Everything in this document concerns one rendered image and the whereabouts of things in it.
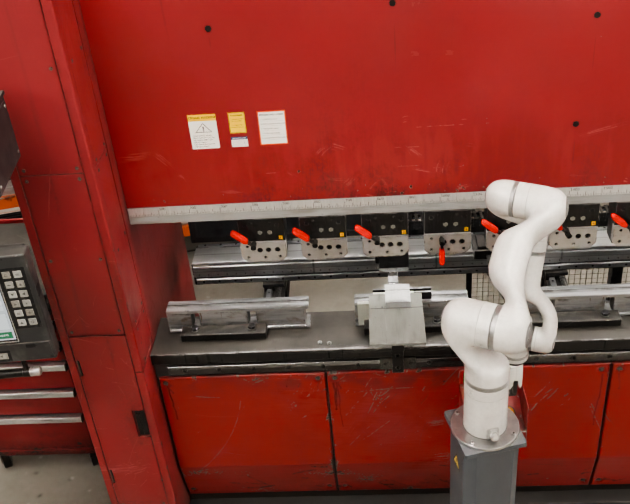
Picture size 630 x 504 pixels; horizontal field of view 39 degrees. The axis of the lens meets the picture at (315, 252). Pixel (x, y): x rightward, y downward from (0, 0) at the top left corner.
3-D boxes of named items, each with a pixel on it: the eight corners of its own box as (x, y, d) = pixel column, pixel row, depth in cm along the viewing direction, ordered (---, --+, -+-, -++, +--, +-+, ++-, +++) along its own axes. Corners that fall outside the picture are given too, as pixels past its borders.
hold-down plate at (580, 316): (530, 329, 303) (531, 322, 301) (528, 319, 307) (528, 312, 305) (621, 326, 300) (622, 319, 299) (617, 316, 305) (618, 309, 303)
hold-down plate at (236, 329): (181, 342, 312) (180, 335, 310) (183, 332, 316) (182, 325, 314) (266, 339, 309) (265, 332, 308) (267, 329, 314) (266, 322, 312)
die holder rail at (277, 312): (170, 332, 316) (165, 311, 311) (172, 322, 321) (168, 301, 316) (310, 327, 313) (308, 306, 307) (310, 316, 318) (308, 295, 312)
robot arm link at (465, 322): (502, 397, 234) (506, 326, 220) (435, 380, 241) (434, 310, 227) (514, 368, 242) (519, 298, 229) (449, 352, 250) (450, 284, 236)
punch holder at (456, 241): (424, 254, 292) (423, 212, 282) (422, 240, 299) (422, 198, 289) (470, 252, 291) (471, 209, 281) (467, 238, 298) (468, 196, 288)
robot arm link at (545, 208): (466, 351, 235) (527, 366, 228) (460, 332, 225) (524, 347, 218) (516, 195, 255) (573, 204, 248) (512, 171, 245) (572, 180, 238)
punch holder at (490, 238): (486, 252, 290) (487, 209, 281) (482, 237, 297) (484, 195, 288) (532, 250, 289) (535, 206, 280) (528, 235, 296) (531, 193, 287)
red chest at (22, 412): (-8, 479, 383) (-85, 294, 327) (27, 397, 425) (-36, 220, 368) (105, 476, 379) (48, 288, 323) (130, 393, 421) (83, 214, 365)
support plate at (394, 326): (369, 346, 284) (369, 344, 284) (368, 296, 306) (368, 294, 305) (426, 344, 283) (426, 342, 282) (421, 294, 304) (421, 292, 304)
